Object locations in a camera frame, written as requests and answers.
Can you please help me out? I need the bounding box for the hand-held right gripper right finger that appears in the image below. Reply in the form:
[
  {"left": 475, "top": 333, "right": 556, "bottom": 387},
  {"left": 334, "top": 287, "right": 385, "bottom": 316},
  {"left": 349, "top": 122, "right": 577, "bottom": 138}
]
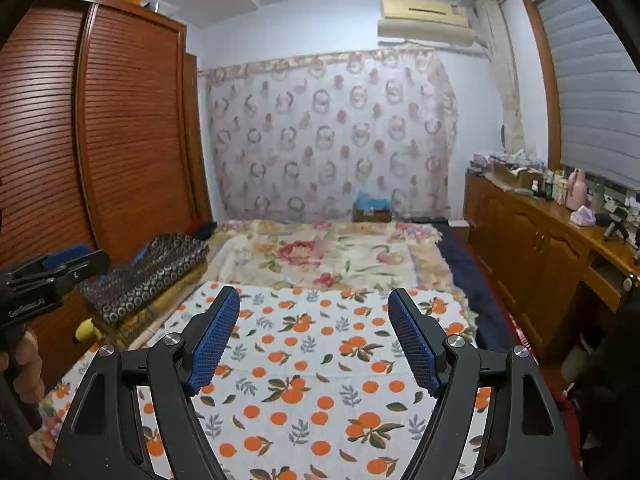
[{"left": 387, "top": 287, "right": 587, "bottom": 480}]

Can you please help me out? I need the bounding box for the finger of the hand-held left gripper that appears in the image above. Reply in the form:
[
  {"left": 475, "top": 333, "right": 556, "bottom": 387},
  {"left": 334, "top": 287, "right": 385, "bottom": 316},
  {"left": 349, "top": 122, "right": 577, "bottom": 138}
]
[
  {"left": 43, "top": 243, "right": 94, "bottom": 267},
  {"left": 9, "top": 250, "right": 112, "bottom": 294}
]

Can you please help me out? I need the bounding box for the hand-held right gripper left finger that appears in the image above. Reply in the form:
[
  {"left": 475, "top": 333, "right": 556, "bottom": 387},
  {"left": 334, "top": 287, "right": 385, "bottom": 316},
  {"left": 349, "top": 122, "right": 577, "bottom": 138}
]
[{"left": 50, "top": 284, "right": 241, "bottom": 480}]

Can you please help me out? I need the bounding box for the dark circle-patterned satin shirt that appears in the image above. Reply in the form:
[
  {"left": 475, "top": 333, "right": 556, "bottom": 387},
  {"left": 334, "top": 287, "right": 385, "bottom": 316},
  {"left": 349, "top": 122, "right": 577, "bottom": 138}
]
[{"left": 80, "top": 232, "right": 210, "bottom": 326}]

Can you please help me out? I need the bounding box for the person's left hand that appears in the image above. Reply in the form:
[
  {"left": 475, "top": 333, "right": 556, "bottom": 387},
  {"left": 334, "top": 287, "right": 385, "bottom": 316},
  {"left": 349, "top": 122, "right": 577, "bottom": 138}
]
[{"left": 0, "top": 329, "right": 40, "bottom": 402}]

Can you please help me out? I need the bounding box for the gold patterned cloth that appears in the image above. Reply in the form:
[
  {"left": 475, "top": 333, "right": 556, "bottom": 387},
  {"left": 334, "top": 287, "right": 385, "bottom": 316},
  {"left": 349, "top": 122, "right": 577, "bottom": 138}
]
[{"left": 106, "top": 260, "right": 211, "bottom": 347}]

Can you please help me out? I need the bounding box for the navy bedding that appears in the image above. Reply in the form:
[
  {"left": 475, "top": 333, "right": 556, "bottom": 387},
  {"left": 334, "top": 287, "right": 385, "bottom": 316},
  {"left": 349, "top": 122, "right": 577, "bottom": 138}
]
[{"left": 434, "top": 219, "right": 517, "bottom": 357}]

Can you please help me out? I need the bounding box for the floral blanket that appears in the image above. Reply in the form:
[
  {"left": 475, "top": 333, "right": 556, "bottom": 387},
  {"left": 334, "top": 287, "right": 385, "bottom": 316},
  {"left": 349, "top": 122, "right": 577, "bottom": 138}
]
[{"left": 207, "top": 219, "right": 482, "bottom": 312}]

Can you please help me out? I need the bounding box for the wooden louvered wardrobe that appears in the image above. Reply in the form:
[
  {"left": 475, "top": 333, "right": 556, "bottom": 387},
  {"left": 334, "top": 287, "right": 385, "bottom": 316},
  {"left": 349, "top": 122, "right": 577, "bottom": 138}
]
[{"left": 0, "top": 0, "right": 217, "bottom": 402}]

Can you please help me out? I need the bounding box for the blue cloth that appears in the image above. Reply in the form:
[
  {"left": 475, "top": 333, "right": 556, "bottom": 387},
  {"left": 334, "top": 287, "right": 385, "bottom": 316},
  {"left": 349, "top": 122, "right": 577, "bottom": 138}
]
[{"left": 354, "top": 190, "right": 392, "bottom": 210}]

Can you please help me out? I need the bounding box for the wooden sideboard cabinet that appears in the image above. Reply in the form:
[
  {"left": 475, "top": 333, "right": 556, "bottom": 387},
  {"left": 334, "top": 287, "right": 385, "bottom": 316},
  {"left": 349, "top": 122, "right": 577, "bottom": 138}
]
[{"left": 464, "top": 170, "right": 640, "bottom": 362}]

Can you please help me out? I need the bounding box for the cardboard box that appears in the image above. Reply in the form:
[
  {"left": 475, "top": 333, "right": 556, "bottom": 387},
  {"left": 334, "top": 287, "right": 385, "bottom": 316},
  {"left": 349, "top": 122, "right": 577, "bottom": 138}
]
[{"left": 492, "top": 160, "right": 544, "bottom": 189}]

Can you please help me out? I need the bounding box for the row of cosmetic bottles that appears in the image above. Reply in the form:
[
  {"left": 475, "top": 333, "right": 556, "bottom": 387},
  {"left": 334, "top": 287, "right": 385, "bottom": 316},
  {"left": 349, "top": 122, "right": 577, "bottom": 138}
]
[{"left": 530, "top": 167, "right": 569, "bottom": 201}]

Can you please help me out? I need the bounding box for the pink bottle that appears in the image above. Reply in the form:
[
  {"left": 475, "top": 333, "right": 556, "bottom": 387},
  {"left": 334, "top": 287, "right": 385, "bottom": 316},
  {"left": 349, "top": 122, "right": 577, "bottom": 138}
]
[{"left": 566, "top": 169, "right": 587, "bottom": 211}]

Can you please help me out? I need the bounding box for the sheer circle-patterned curtain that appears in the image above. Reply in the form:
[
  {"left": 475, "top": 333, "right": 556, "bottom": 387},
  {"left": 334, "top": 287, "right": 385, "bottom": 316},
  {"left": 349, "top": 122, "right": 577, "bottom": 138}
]
[{"left": 197, "top": 47, "right": 460, "bottom": 224}]

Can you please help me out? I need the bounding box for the small black tripod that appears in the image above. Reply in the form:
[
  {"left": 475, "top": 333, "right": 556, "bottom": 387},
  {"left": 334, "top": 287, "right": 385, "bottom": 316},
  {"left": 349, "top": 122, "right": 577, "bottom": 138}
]
[{"left": 602, "top": 207, "right": 631, "bottom": 241}]

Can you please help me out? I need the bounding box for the beige window curtain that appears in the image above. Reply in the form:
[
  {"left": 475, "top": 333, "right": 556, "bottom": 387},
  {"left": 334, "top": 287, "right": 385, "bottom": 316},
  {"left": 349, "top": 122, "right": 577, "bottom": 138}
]
[{"left": 475, "top": 0, "right": 526, "bottom": 154}]

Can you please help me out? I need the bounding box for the grey window blind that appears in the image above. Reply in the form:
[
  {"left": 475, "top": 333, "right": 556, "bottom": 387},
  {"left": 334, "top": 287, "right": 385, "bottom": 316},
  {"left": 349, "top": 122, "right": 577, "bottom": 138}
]
[{"left": 530, "top": 0, "right": 640, "bottom": 202}]

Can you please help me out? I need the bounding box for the wall air conditioner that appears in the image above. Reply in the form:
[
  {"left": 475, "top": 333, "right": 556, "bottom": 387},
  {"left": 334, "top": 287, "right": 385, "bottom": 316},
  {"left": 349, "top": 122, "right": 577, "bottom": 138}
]
[{"left": 376, "top": 0, "right": 479, "bottom": 47}]

